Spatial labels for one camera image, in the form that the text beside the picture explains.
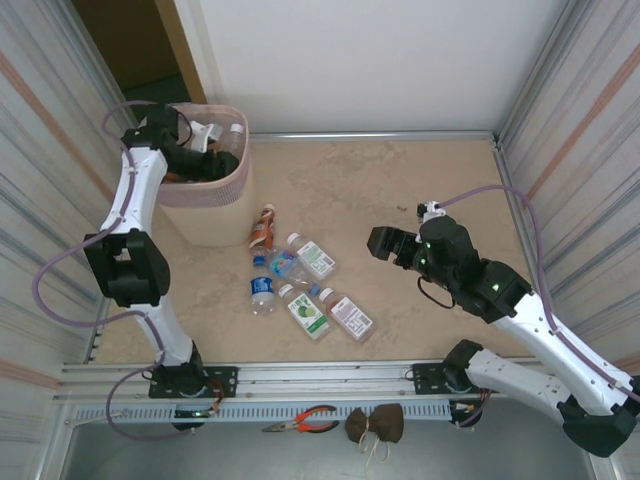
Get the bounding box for green label white cap bottle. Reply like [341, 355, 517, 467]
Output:
[285, 232, 337, 281]

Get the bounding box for pink juice purple label bottle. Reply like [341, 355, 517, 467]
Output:
[318, 287, 377, 345]

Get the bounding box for plain clear white cap bottle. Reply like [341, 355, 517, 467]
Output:
[219, 123, 247, 166]

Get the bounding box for lime picture label bottle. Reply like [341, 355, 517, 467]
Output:
[278, 282, 332, 341]

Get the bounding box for blue label blue cap bottle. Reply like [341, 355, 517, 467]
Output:
[248, 254, 276, 317]

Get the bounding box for pink mesh waste bin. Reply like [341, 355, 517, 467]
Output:
[143, 101, 258, 248]

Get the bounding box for brown wooden door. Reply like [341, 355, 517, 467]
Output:
[70, 0, 206, 106]

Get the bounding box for clear bottle colourful blue label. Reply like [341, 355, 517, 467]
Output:
[268, 248, 324, 296]

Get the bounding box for black left camera cable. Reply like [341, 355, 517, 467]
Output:
[175, 110, 195, 149]

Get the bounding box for black camera cable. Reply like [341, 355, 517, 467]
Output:
[175, 110, 195, 149]
[417, 274, 457, 310]

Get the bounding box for black right camera cable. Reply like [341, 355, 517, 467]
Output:
[417, 274, 457, 310]

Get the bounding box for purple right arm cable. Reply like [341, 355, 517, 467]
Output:
[439, 185, 640, 429]

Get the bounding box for aluminium table edge rail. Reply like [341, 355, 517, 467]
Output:
[248, 130, 501, 145]

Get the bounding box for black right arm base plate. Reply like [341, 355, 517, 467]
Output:
[410, 362, 501, 397]

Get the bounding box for aluminium mounting rail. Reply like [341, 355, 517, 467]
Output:
[54, 360, 551, 405]

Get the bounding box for black controller board with wires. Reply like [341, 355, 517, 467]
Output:
[448, 399, 489, 430]
[172, 407, 221, 432]

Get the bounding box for brown cloth pouch with string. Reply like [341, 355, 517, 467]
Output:
[343, 402, 405, 469]

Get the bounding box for orange handled pliers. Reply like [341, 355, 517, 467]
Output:
[260, 404, 340, 435]

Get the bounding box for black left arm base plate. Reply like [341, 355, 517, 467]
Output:
[148, 366, 239, 400]

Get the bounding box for white slotted cable duct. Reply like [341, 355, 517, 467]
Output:
[67, 399, 496, 426]

